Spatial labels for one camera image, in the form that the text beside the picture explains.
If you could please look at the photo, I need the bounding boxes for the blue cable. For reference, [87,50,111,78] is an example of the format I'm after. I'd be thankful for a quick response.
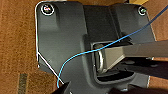
[56,12,168,88]

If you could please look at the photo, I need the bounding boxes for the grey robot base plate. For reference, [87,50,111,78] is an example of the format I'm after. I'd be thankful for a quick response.
[34,1,158,94]

